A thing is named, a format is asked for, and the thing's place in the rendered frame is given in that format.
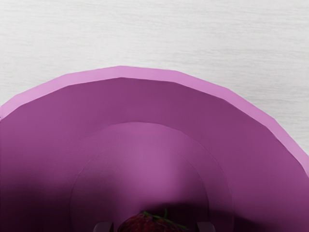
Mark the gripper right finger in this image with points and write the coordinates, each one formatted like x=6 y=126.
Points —
x=205 y=227

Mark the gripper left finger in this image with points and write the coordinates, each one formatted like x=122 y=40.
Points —
x=103 y=227

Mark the red strawberry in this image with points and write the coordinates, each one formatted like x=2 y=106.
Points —
x=144 y=223

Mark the purple plate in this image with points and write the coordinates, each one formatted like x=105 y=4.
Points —
x=154 y=145

